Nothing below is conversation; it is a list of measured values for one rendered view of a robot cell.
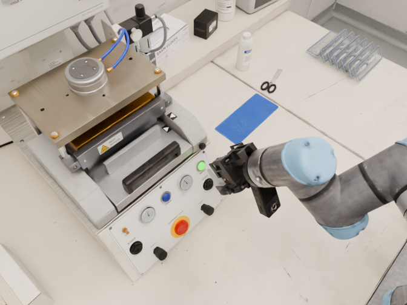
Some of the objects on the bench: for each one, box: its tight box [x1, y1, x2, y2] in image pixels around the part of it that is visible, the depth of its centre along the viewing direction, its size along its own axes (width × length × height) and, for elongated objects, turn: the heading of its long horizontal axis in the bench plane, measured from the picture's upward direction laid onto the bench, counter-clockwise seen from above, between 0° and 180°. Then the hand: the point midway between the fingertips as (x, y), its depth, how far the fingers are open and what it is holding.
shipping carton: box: [0, 242, 55, 305], centre depth 76 cm, size 19×13×9 cm
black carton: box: [194, 8, 218, 40], centre depth 130 cm, size 6×9×7 cm
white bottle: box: [236, 32, 253, 71], centre depth 122 cm, size 5×5×14 cm
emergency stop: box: [174, 220, 188, 235], centre depth 86 cm, size 2×4×4 cm, turn 135°
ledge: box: [158, 0, 290, 92], centre depth 137 cm, size 30×84×4 cm, turn 135°
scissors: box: [260, 69, 282, 93], centre depth 124 cm, size 14×6×1 cm, turn 150°
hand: (219, 183), depth 83 cm, fingers closed
